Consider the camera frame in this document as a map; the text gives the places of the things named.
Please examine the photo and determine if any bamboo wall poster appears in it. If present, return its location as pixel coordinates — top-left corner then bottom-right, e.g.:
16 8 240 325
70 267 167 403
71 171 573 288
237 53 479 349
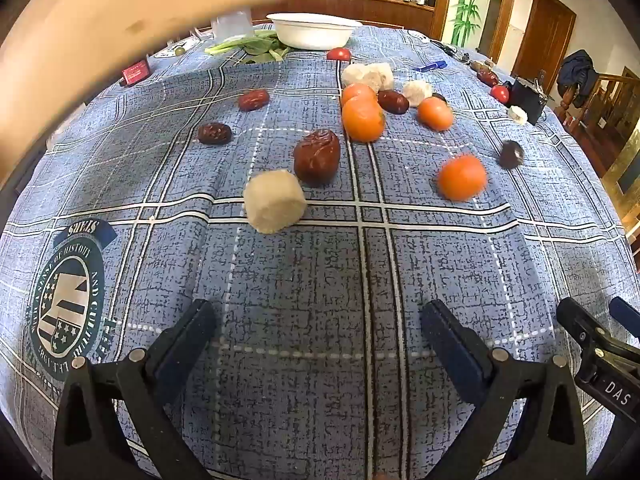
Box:
450 0 493 48

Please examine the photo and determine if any dark blue jacket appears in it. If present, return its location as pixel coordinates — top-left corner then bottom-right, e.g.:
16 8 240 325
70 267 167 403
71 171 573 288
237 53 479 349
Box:
556 50 598 108

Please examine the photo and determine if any wooden stair railing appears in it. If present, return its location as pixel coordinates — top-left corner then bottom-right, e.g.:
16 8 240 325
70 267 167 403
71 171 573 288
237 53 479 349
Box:
555 67 640 128

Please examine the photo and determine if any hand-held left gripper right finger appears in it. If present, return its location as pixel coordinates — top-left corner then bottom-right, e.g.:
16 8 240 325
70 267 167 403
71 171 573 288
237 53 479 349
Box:
420 299 587 480

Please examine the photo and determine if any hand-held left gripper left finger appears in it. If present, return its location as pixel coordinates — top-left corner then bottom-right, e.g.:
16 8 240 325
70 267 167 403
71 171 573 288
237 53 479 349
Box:
52 299 218 480

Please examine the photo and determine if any brown cardboard tray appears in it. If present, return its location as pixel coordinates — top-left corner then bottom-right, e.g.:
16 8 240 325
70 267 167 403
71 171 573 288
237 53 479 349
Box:
0 0 302 183

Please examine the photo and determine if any black cable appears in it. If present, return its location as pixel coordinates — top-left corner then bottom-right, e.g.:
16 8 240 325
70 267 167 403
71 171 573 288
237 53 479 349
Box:
430 39 472 64

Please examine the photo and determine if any green leafy vegetable stalk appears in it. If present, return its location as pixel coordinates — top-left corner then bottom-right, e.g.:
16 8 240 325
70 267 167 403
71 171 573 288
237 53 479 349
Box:
205 31 280 57

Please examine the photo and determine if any blue plaid tablecloth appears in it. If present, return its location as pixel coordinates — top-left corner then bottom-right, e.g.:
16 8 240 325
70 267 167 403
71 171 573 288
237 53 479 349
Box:
0 22 640 480

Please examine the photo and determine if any green vegetable leaf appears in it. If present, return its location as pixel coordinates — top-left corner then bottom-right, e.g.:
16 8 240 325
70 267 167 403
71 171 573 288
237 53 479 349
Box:
243 42 292 65

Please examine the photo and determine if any orange tangerine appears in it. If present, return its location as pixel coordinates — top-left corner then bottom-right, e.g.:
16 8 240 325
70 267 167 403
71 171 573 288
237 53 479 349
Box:
437 154 488 202
342 96 387 143
417 96 455 132
341 83 378 107

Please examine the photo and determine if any white bowl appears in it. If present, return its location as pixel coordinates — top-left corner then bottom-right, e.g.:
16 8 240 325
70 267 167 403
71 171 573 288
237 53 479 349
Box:
266 13 363 51

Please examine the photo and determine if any dark purple round fruit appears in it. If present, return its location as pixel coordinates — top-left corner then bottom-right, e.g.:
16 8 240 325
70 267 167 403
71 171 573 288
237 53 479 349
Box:
498 140 525 169

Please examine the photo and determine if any wooden counter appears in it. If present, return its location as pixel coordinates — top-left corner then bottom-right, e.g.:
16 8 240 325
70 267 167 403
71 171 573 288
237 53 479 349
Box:
250 0 436 38

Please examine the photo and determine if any large red date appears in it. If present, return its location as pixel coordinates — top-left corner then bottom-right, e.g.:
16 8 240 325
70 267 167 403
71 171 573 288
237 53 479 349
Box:
293 129 341 188

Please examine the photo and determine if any red labelled jar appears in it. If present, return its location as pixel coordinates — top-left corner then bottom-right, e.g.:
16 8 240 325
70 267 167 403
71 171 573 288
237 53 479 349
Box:
119 61 151 87

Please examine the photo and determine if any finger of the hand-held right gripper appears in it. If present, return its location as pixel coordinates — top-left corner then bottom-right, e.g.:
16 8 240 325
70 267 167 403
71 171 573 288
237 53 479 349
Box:
556 297 640 362
609 296 640 339

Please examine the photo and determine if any brown wooden door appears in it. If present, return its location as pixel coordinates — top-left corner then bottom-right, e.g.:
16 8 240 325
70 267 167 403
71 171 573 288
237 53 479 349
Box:
512 0 577 93

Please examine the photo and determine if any golden framed panel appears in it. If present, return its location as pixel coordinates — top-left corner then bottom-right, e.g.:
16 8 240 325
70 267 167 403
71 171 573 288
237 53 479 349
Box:
602 125 640 241

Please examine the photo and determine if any black box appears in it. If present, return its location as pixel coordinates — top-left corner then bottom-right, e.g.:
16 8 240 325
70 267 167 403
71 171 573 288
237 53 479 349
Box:
511 76 547 126

